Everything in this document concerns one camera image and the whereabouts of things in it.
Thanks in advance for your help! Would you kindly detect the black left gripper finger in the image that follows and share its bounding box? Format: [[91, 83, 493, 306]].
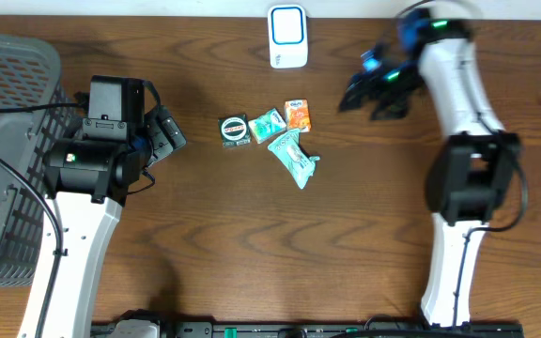
[[156, 106, 187, 150], [147, 120, 175, 167]]

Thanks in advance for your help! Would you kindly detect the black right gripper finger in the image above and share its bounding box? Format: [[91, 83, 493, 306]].
[[370, 97, 409, 120], [338, 79, 374, 113]]

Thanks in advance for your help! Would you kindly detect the green round-logo box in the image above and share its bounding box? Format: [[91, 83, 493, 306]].
[[218, 114, 251, 147]]

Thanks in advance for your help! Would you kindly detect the orange small tissue pack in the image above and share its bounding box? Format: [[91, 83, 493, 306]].
[[285, 99, 312, 132]]

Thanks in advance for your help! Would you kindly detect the teal long snack packet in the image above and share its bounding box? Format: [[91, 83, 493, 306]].
[[268, 130, 320, 190]]

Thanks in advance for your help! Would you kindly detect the teal small tissue pack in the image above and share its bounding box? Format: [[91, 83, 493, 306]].
[[248, 108, 286, 144]]

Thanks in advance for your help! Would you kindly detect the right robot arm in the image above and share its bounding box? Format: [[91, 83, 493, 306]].
[[338, 1, 529, 330]]

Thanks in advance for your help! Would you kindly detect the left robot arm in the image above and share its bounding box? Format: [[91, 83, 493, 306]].
[[18, 75, 187, 337]]

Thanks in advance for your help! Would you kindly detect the white barcode scanner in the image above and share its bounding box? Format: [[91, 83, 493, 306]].
[[267, 4, 308, 69]]

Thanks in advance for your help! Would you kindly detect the grey plastic mesh basket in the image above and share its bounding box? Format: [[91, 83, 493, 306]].
[[0, 31, 82, 291]]

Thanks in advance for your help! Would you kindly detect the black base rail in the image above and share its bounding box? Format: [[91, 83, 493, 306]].
[[89, 310, 525, 338]]

